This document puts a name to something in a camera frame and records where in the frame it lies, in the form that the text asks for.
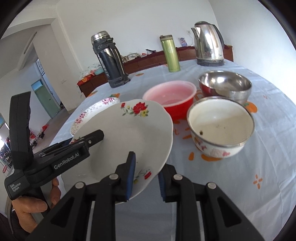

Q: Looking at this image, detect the stainless steel electric kettle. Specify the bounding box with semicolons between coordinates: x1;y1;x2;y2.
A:
191;21;224;67

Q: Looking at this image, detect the persimmon print tablecloth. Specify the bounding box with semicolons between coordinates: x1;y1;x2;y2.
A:
49;58;296;241

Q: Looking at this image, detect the green door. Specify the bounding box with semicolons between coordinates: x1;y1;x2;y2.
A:
31;79;60;118

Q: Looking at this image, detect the black steel thermos jug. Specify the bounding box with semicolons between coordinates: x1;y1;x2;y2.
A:
91;31;130;88

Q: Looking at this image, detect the pink floral rim plate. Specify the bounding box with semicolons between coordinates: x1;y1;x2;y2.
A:
70;97;120;137

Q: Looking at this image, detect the dark red wooden sideboard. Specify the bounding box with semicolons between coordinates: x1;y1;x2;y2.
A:
77;45;234;98

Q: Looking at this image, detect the stainless steel bowl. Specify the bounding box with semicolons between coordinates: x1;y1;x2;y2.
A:
198;70;252;105

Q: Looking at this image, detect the green thermos tumbler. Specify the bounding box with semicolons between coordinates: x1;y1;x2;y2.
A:
159;35;181;72

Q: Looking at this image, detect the person's left hand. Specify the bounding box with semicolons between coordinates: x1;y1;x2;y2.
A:
11;178;61;234

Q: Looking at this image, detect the red pink plastic bowl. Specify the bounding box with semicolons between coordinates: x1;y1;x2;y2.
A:
142;80;197;121

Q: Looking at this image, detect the white enamel floral bowl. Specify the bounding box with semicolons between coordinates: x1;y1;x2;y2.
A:
187;96;255;159

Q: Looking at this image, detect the red flower white plate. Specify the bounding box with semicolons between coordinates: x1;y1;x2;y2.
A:
61;99;173;198

